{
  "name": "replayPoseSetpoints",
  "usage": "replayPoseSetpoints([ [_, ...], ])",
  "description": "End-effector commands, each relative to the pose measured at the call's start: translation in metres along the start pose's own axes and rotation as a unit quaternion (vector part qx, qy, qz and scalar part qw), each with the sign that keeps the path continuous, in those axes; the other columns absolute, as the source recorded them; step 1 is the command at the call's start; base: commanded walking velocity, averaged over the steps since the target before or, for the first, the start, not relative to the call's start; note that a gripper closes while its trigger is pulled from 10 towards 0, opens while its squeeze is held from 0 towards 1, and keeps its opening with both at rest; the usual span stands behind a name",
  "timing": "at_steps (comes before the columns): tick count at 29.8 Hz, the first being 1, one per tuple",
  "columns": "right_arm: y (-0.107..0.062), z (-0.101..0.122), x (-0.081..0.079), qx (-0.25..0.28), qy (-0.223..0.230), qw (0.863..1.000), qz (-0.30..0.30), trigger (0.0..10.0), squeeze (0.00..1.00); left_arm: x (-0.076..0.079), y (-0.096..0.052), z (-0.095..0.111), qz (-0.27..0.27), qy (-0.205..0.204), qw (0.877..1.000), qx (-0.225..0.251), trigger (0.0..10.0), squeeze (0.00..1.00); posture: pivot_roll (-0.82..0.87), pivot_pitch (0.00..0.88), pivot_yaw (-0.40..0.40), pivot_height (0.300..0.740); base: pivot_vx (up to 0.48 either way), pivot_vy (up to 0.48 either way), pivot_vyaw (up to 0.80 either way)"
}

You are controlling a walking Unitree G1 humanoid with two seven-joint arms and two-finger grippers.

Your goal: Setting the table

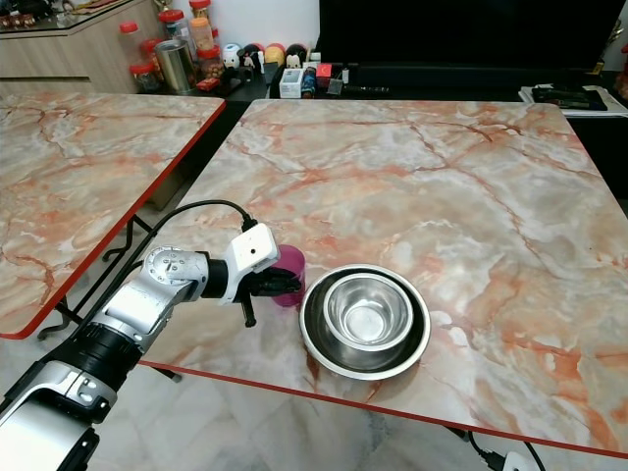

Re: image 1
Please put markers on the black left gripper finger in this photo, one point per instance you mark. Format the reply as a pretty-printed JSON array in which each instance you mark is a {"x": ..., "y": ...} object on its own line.
[{"x": 285, "y": 285}]

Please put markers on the pink plastic cup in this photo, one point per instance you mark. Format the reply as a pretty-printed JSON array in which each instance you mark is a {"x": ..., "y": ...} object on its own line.
[{"x": 292, "y": 261}]

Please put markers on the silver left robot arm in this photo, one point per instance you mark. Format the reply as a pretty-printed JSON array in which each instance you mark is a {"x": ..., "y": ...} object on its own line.
[{"x": 128, "y": 314}]

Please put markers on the large steel bowl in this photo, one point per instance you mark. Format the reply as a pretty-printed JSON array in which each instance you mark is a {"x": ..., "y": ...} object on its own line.
[{"x": 316, "y": 339}]

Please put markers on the small steel bowl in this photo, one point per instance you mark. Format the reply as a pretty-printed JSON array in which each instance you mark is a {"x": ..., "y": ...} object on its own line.
[{"x": 365, "y": 309}]

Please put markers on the marble-top folding table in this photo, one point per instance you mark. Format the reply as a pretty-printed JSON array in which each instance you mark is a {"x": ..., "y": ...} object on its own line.
[
  {"x": 88, "y": 177},
  {"x": 432, "y": 186}
]

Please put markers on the small white box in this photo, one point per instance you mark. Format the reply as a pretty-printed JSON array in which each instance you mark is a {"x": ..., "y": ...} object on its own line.
[{"x": 291, "y": 82}]

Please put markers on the small blue can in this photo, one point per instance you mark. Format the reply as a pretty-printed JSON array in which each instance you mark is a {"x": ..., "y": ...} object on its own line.
[{"x": 309, "y": 80}]

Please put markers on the small red box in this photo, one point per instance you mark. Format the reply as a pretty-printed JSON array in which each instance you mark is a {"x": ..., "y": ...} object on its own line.
[{"x": 324, "y": 71}]

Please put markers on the red-lidded plastic jar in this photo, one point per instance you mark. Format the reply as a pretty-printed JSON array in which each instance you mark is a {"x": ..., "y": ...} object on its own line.
[
  {"x": 142, "y": 76},
  {"x": 172, "y": 25},
  {"x": 130, "y": 39},
  {"x": 211, "y": 64}
]

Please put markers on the black white figurine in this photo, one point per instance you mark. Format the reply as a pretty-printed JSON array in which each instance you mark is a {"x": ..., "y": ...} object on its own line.
[{"x": 252, "y": 57}]

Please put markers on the yellow round figurine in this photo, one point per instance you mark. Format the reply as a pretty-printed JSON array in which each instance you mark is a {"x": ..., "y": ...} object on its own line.
[{"x": 273, "y": 54}]

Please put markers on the white round figurine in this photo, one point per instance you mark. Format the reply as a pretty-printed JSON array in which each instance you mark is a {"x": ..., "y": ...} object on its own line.
[{"x": 233, "y": 56}]

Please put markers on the shiny metal canister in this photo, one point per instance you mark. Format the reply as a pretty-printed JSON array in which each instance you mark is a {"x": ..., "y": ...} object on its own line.
[{"x": 175, "y": 66}]

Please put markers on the black TV stand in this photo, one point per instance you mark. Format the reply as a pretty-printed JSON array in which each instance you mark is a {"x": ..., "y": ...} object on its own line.
[{"x": 432, "y": 80}]

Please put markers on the red-lidded jar orange contents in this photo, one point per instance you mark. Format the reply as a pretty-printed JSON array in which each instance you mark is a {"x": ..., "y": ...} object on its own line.
[{"x": 201, "y": 25}]

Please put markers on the black television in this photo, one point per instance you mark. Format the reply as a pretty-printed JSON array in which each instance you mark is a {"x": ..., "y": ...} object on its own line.
[{"x": 461, "y": 29}]

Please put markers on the black flat device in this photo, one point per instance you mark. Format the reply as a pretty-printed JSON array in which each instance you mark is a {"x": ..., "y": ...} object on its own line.
[{"x": 564, "y": 96}]

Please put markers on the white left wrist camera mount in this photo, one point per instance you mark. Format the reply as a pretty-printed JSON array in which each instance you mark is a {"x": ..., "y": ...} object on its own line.
[{"x": 250, "y": 253}]

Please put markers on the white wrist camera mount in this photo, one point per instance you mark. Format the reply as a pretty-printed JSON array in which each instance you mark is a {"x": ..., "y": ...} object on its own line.
[
  {"x": 515, "y": 462},
  {"x": 250, "y": 253}
]

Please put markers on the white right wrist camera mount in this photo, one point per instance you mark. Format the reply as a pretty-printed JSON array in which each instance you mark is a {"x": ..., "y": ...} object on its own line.
[{"x": 515, "y": 462}]

